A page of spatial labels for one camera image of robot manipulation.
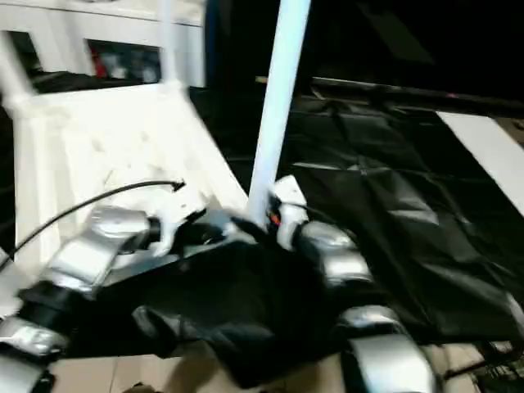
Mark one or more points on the white plastic table top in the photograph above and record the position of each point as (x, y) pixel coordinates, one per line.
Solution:
(115, 139)

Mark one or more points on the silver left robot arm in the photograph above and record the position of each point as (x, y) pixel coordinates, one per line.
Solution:
(90, 254)

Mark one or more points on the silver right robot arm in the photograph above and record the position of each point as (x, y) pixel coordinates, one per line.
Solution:
(336, 262)

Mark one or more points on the black plastic mat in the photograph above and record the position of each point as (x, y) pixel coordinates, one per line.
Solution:
(393, 213)

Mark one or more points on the small tan label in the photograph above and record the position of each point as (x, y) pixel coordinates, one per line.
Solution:
(260, 80)

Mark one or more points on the long black bar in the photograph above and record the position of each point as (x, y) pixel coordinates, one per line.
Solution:
(417, 94)

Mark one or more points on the red bottle in cabinet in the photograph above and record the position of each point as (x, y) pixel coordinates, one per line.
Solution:
(98, 62)

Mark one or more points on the white cabinet with glass doors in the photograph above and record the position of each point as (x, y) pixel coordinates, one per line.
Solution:
(98, 29)

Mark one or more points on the black floor stand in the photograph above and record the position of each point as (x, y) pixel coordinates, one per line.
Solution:
(491, 364)

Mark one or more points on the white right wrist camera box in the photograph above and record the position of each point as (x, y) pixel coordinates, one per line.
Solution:
(285, 196)

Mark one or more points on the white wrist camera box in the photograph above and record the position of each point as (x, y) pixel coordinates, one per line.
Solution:
(182, 209)
(285, 196)

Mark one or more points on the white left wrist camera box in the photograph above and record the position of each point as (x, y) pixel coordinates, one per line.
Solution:
(182, 209)

